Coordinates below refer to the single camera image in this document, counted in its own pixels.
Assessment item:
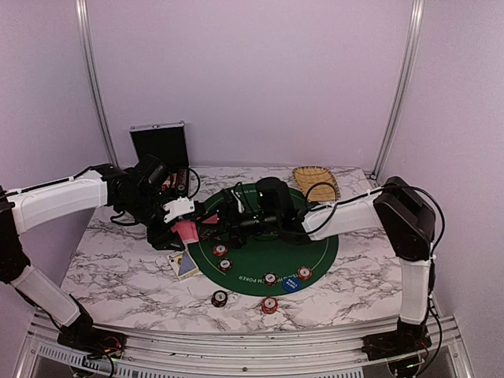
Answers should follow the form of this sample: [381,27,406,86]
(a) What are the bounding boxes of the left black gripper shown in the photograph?
[120,191,185,250]

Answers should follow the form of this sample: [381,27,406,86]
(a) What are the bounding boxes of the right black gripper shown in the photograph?
[196,202,280,249]

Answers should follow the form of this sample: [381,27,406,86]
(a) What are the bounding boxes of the pink playing card deck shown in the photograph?
[171,220,199,244]

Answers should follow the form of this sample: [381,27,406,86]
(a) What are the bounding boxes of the dark poker chip stack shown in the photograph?
[211,290,228,308]

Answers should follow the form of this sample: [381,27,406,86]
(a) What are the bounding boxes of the red poker chip stack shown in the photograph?
[261,297,278,314]

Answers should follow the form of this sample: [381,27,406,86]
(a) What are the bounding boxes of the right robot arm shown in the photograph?
[190,177,435,353]

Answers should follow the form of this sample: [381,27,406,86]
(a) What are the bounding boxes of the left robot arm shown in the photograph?
[1,156,195,350]

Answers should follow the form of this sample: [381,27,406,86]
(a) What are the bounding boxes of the blue gold card box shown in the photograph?
[167,251,199,280]

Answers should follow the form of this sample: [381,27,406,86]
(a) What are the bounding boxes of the right chip row in case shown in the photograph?
[175,169,188,197]

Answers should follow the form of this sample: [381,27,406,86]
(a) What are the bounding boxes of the green round poker mat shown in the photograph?
[189,177,339,297]

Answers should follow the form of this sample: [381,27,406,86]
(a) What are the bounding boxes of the aluminium poker chip case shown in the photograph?
[129,120,190,196]

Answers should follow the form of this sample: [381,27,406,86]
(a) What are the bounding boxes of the blue small blind button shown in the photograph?
[283,277,301,293]

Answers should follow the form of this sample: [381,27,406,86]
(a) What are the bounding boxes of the woven bamboo tray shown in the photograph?
[292,166,341,202]

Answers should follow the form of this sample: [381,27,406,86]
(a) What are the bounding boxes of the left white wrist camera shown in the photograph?
[162,198,195,224]

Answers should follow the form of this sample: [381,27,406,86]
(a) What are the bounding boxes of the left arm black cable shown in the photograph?
[109,167,202,228]

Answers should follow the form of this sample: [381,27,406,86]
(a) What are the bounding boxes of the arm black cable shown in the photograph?
[109,167,202,228]
[305,180,446,253]

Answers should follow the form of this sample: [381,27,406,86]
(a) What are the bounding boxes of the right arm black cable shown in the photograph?
[305,180,446,253]

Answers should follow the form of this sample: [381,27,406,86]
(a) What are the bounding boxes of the front aluminium rail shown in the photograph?
[15,314,473,378]

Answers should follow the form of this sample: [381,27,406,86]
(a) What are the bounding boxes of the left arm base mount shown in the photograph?
[57,329,127,358]

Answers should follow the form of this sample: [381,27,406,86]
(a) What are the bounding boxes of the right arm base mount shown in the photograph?
[361,331,432,361]

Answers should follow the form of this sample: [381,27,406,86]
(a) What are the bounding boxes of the left aluminium frame post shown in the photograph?
[75,0,119,165]

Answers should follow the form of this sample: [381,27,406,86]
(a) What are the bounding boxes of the aluminium frame post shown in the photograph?
[75,0,119,165]
[371,0,425,178]

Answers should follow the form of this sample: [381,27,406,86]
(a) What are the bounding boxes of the right aluminium frame post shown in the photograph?
[371,0,425,178]

